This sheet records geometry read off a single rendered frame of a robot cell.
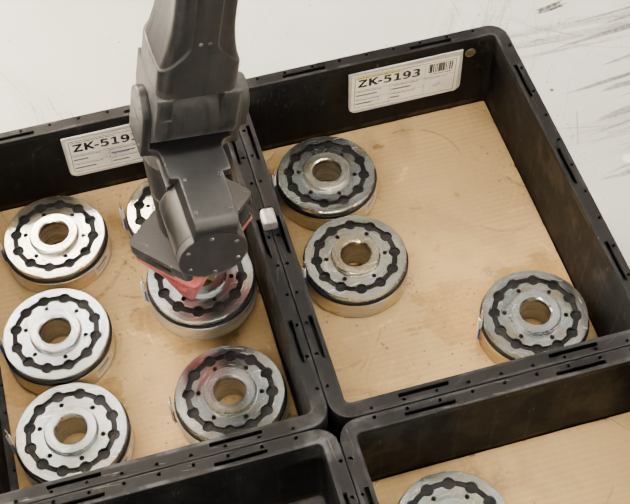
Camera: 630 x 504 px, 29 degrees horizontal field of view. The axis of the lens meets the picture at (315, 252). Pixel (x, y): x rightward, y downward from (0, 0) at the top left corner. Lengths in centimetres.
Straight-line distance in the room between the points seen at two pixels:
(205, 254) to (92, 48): 73
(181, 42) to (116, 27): 79
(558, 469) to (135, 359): 41
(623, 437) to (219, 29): 55
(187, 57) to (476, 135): 53
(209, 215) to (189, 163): 5
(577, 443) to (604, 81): 59
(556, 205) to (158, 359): 42
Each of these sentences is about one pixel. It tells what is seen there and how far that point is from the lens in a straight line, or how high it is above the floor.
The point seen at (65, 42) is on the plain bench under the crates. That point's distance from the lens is 166.
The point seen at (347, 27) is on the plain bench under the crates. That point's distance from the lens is 164.
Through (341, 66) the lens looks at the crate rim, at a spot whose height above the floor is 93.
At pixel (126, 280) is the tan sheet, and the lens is 125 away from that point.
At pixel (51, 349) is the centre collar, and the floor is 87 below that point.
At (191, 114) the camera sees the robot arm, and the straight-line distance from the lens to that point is 94.
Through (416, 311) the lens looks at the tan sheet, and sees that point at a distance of 121.
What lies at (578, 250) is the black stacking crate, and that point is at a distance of 121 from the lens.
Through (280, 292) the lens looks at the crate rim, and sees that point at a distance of 111.
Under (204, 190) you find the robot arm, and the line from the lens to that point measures 95.
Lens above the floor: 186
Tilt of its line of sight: 55 degrees down
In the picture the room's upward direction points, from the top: 2 degrees counter-clockwise
